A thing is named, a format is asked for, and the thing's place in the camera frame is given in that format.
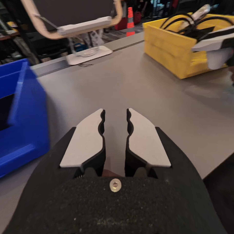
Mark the black cable white tag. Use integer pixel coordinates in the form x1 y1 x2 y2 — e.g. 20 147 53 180
160 4 216 35

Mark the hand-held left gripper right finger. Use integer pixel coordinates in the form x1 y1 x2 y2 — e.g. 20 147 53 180
125 108 171 177

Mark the white panel base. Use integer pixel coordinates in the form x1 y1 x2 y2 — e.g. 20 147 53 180
65 45 113 65

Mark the white paper sign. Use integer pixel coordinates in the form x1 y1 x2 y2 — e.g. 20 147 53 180
81 30 105 48

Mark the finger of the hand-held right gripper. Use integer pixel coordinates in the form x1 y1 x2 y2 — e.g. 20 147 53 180
207 49 231 70
191 26 234 52

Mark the blue bag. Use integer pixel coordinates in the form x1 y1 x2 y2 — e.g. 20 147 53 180
75 43 87 53

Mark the black bin divider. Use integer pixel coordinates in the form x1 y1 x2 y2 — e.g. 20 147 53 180
183 26 216 40

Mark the yellow plastic bin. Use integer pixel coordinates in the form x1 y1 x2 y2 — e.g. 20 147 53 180
143 12 234 79

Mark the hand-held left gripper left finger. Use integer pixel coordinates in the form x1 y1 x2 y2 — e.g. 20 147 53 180
60 108 106 177

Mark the blue plastic bin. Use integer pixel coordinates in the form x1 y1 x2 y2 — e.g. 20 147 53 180
0 58 51 178

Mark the orange traffic cone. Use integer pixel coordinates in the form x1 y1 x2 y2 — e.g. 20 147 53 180
126 7 136 37

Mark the grey desk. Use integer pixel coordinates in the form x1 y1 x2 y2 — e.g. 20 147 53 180
0 32 234 231

